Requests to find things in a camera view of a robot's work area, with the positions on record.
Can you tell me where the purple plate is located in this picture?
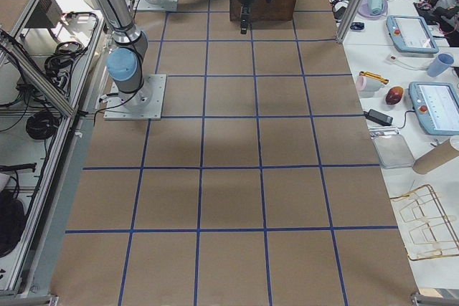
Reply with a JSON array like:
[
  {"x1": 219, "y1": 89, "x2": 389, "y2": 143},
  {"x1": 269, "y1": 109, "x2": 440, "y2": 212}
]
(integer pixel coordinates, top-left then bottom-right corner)
[{"x1": 358, "y1": 0, "x2": 388, "y2": 19}]

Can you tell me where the teal cup on plate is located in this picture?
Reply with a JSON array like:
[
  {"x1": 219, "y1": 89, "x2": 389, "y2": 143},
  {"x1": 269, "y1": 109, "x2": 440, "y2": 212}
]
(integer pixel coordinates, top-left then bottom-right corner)
[{"x1": 367, "y1": 0, "x2": 383, "y2": 16}]

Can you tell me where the pink mug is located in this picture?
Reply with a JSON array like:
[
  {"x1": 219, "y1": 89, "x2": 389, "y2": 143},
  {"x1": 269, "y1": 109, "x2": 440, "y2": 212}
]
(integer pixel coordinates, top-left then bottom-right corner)
[{"x1": 355, "y1": 75, "x2": 384, "y2": 98}]

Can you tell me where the gold cylinder tool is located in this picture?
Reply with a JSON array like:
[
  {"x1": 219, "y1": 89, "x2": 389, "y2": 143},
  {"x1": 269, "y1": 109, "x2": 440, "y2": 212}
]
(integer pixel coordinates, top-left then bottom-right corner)
[{"x1": 359, "y1": 71, "x2": 389, "y2": 85}]

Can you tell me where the far teach pendant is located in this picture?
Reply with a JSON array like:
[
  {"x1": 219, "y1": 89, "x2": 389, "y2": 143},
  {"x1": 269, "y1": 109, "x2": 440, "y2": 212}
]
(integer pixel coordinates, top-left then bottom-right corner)
[{"x1": 386, "y1": 16, "x2": 439, "y2": 54}]

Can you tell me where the teach pendant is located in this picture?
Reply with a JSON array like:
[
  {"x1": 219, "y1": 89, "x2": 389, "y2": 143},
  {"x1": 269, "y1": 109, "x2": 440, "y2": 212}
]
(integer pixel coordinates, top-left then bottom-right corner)
[
  {"x1": 408, "y1": 82, "x2": 458, "y2": 136},
  {"x1": 386, "y1": 16, "x2": 439, "y2": 54}
]

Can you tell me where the black power adapter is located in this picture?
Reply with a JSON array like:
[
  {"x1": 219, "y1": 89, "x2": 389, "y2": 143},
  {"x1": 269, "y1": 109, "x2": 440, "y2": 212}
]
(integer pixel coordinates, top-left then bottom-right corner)
[{"x1": 364, "y1": 109, "x2": 393, "y2": 126}]

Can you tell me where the red mango fruit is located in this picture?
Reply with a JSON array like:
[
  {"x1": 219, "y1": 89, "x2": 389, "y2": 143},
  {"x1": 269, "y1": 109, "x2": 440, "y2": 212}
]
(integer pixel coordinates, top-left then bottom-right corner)
[{"x1": 385, "y1": 86, "x2": 404, "y2": 105}]

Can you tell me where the grey control box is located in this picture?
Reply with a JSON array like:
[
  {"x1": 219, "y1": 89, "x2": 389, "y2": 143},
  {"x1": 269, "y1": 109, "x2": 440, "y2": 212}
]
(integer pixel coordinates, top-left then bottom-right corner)
[{"x1": 24, "y1": 0, "x2": 64, "y2": 29}]

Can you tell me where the light blue plastic cup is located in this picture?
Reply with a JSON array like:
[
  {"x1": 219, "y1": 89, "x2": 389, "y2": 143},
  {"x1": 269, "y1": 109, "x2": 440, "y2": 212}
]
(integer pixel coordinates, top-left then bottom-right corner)
[{"x1": 427, "y1": 52, "x2": 455, "y2": 77}]

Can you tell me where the near teach pendant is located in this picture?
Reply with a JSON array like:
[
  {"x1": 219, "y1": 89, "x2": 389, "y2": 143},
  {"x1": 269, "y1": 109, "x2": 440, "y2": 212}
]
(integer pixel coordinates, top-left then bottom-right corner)
[{"x1": 408, "y1": 82, "x2": 458, "y2": 136}]

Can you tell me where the cardboard tube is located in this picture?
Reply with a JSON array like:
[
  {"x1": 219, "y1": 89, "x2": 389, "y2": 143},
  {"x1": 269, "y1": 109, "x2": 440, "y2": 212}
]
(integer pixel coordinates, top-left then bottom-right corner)
[{"x1": 412, "y1": 135, "x2": 458, "y2": 174}]

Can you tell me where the aluminium frame post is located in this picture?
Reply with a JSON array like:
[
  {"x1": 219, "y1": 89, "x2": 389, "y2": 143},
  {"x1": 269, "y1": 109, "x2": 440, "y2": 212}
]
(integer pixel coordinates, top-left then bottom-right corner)
[{"x1": 335, "y1": 0, "x2": 381, "y2": 44}]

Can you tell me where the gold wire rack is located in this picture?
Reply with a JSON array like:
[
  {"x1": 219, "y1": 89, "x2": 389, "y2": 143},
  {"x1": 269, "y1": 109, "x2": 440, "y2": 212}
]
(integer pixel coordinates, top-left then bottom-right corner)
[{"x1": 390, "y1": 184, "x2": 458, "y2": 262}]

